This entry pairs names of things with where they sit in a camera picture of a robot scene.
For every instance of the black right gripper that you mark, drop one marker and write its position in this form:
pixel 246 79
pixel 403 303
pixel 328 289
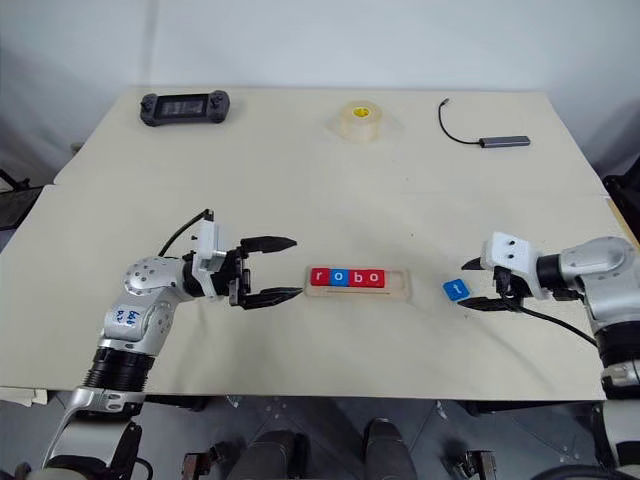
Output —
pixel 510 287

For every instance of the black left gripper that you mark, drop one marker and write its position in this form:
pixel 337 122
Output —
pixel 235 277

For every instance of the blue letter t block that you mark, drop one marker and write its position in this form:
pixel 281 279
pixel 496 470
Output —
pixel 456 290

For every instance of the red letter b block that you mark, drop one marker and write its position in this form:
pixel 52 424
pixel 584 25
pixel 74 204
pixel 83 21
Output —
pixel 358 278

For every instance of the red letter o block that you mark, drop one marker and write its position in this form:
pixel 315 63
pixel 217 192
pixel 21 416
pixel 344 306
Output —
pixel 375 278

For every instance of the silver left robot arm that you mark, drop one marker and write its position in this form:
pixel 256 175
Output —
pixel 145 280

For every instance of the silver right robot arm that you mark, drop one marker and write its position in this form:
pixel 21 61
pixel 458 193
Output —
pixel 605 265

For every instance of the red letter r block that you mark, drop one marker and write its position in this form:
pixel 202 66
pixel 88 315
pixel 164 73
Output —
pixel 320 277

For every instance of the blue letter o block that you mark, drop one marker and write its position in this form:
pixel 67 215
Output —
pixel 339 278

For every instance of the wooden letter tray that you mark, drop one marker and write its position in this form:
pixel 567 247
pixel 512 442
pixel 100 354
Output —
pixel 397 287

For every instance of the clear packing tape roll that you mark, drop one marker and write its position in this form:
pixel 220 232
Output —
pixel 361 125

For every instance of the rusty caster wheel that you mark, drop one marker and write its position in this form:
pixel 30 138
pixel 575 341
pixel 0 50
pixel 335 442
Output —
pixel 200 465
pixel 475 465

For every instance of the dark rounded shape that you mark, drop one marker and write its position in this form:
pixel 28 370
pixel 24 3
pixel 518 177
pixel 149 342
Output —
pixel 390 450
pixel 277 455

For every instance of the dark grey handheld game console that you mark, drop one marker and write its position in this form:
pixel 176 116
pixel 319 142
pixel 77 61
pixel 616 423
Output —
pixel 182 107

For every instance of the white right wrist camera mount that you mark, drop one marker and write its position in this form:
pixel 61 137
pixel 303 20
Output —
pixel 510 255

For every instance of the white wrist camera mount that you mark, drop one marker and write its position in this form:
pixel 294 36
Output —
pixel 207 240
pixel 510 255

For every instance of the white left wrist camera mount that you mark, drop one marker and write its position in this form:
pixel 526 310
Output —
pixel 207 240

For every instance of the black frame beside table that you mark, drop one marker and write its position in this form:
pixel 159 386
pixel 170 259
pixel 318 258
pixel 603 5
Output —
pixel 625 189

